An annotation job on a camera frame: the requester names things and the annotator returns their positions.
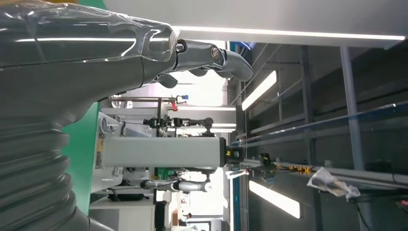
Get green table mat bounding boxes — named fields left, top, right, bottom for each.
left=62, top=102, right=101, bottom=216

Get white machine stand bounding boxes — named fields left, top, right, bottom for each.
left=90, top=106, right=246, bottom=195

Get ceiling light panel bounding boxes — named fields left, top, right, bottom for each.
left=241, top=70, right=277, bottom=112
left=248, top=180, right=301, bottom=219

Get clear plastic bag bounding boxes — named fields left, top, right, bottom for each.
left=306, top=167, right=361, bottom=202

